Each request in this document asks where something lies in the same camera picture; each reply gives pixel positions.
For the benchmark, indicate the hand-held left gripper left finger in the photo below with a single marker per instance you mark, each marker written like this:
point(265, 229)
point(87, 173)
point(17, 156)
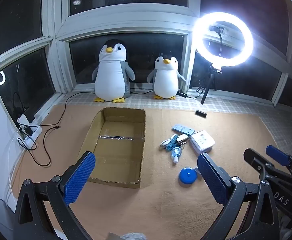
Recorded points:
point(79, 177)

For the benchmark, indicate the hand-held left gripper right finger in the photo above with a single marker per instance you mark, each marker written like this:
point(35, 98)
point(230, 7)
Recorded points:
point(212, 180)

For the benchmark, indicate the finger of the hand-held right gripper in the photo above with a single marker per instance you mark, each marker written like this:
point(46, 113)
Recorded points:
point(255, 158)
point(277, 155)

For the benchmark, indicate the round blue tape measure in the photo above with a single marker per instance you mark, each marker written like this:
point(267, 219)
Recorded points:
point(187, 175)

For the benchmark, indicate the white case with clear lid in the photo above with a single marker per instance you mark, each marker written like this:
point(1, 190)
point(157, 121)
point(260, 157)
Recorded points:
point(202, 142)

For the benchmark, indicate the cardboard box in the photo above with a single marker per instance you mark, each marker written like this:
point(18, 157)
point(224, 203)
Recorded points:
point(116, 152)

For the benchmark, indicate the small clear bottle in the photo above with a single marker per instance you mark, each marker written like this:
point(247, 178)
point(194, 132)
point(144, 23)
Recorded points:
point(176, 153)

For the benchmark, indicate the light blue phone stand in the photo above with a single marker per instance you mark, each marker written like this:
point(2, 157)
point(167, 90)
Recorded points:
point(183, 129)

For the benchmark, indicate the small black block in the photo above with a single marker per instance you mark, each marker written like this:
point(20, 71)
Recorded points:
point(201, 113)

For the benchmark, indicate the white power strip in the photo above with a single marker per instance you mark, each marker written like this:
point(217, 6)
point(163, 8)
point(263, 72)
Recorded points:
point(34, 133)

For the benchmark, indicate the white fluffy cloth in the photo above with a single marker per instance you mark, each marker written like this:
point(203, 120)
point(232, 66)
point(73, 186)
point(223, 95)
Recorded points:
point(133, 237)

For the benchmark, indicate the white plugged-in adapter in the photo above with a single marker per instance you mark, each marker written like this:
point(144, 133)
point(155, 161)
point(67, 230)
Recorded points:
point(22, 119)

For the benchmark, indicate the black power strip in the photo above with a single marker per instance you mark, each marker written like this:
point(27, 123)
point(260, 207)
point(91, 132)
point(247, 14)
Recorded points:
point(181, 94)

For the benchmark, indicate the large penguin plush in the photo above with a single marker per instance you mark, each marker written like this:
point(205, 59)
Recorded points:
point(111, 80)

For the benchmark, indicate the small penguin plush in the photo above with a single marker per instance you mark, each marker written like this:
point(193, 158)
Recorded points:
point(164, 80)

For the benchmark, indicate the gooseneck phone holder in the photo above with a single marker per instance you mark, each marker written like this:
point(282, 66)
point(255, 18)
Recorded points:
point(220, 42)

